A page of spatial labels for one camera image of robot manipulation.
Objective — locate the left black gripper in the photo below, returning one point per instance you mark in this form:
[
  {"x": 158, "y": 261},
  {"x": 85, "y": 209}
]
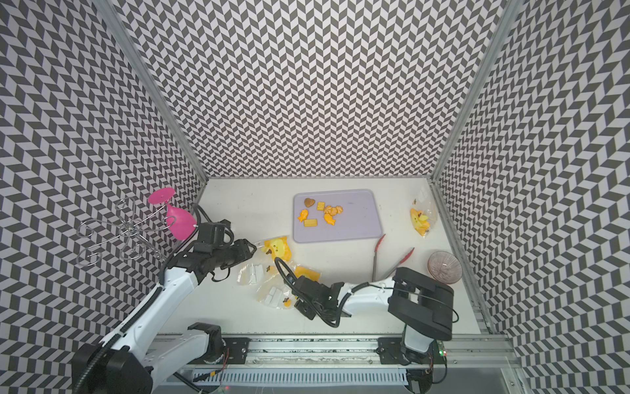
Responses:
[{"x": 244, "y": 250}]

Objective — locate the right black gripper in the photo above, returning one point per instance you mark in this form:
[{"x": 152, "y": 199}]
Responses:
[{"x": 303, "y": 308}]

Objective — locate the orange fish shaped cookie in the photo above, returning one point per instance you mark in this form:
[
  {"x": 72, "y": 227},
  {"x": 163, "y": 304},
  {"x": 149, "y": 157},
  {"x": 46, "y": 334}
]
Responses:
[{"x": 329, "y": 219}]

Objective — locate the red metal tongs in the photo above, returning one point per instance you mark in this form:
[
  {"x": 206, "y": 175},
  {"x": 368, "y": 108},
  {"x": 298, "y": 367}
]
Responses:
[{"x": 385, "y": 259}]

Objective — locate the lavender plastic tray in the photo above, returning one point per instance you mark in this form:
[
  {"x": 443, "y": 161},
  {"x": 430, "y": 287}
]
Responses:
[{"x": 359, "y": 219}]

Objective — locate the duck print resealable bag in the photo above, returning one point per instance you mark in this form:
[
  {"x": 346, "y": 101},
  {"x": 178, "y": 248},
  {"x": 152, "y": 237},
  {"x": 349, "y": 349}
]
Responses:
[{"x": 423, "y": 212}]

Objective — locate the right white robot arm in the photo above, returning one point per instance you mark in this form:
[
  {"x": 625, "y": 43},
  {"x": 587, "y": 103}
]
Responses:
[{"x": 424, "y": 305}]

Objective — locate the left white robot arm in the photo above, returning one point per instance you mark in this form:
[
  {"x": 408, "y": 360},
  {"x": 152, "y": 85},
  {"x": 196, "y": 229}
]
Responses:
[{"x": 142, "y": 320}]

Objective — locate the pink plastic wine glass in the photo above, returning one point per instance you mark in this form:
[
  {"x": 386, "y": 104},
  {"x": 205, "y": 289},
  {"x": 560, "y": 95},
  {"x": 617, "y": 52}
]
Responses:
[{"x": 180, "y": 222}]

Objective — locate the yellow rectangular waffle cookie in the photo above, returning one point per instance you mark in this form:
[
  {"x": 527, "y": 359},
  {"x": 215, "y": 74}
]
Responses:
[{"x": 310, "y": 223}]

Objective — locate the chrome wire glass rack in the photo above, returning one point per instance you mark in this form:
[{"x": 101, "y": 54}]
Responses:
[{"x": 126, "y": 236}]

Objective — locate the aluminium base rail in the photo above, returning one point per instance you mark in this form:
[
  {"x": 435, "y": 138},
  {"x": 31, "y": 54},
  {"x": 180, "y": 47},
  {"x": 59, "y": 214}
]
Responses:
[{"x": 467, "y": 364}]

